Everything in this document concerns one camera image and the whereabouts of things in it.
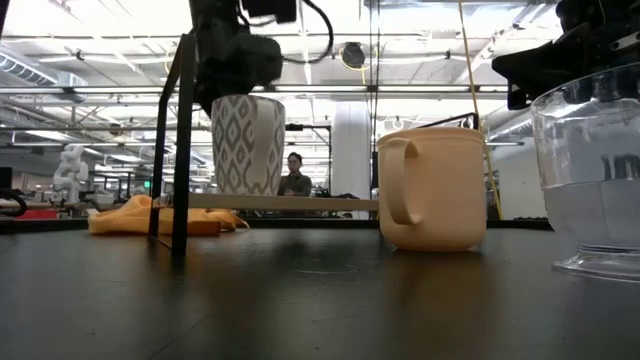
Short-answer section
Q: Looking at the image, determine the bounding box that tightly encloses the black aluminium table frame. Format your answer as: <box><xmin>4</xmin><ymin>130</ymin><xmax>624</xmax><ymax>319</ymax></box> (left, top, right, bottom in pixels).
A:
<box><xmin>0</xmin><ymin>217</ymin><xmax>554</xmax><ymax>235</ymax></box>

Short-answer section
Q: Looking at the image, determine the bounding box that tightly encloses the red box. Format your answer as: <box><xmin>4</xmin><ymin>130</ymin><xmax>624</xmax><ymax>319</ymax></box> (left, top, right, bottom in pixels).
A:
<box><xmin>17</xmin><ymin>208</ymin><xmax>59</xmax><ymax>221</ymax></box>

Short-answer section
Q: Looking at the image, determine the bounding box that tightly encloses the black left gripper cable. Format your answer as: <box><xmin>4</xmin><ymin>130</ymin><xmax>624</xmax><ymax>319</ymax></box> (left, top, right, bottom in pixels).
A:
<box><xmin>282</xmin><ymin>0</ymin><xmax>335</xmax><ymax>65</ymax></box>

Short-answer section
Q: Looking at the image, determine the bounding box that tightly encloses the yellow cable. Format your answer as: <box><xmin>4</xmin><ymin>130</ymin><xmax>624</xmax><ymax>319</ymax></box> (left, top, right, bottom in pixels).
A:
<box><xmin>457</xmin><ymin>0</ymin><xmax>504</xmax><ymax>221</ymax></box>

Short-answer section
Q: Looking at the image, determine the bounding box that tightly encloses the clear glass cup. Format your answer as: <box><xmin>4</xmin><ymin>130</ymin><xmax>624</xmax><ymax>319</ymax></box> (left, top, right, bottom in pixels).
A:
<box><xmin>528</xmin><ymin>62</ymin><xmax>640</xmax><ymax>282</ymax></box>

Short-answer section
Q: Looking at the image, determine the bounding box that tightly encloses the black cable loop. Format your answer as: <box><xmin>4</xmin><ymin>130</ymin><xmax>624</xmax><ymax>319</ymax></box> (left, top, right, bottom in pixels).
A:
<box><xmin>0</xmin><ymin>187</ymin><xmax>29</xmax><ymax>219</ymax></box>

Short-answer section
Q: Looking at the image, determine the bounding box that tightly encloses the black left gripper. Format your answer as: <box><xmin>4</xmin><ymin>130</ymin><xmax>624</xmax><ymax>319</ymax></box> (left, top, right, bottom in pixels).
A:
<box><xmin>189</xmin><ymin>0</ymin><xmax>284</xmax><ymax>117</ymax></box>

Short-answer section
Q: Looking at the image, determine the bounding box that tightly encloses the orange cloth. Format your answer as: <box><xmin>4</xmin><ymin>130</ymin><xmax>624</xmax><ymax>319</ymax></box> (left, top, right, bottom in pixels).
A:
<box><xmin>88</xmin><ymin>194</ymin><xmax>250</xmax><ymax>237</ymax></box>

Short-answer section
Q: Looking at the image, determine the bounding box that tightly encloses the black ceiling cable reel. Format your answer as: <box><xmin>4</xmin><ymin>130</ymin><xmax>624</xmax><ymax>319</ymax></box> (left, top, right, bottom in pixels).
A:
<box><xmin>339</xmin><ymin>41</ymin><xmax>368</xmax><ymax>71</ymax></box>

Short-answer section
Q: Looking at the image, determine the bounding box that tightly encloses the person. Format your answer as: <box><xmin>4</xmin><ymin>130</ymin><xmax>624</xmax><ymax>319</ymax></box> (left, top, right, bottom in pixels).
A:
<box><xmin>277</xmin><ymin>151</ymin><xmax>314</xmax><ymax>197</ymax></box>

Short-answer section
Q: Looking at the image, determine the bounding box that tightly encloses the peach plastic mug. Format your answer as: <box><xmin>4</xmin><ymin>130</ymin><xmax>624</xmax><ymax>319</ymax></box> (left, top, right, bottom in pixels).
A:
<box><xmin>375</xmin><ymin>126</ymin><xmax>489</xmax><ymax>253</ymax></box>

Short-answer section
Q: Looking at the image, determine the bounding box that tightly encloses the silver ceiling air duct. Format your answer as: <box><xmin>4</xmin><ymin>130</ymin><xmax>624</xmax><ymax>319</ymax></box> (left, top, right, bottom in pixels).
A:
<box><xmin>0</xmin><ymin>52</ymin><xmax>89</xmax><ymax>104</ymax></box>

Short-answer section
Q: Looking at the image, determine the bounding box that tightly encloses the white grey patterned mug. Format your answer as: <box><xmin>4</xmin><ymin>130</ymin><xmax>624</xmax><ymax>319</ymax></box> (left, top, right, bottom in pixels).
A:
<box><xmin>210</xmin><ymin>93</ymin><xmax>287</xmax><ymax>197</ymax></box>

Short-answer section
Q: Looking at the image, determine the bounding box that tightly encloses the wooden shelf black metal frame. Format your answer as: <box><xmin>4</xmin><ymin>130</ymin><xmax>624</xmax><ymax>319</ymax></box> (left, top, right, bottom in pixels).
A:
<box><xmin>148</xmin><ymin>33</ymin><xmax>482</xmax><ymax>257</ymax></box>

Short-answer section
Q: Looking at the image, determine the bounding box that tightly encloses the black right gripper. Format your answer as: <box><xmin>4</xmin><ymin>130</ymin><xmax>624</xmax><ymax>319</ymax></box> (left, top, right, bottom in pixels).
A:
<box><xmin>492</xmin><ymin>0</ymin><xmax>640</xmax><ymax>111</ymax></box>

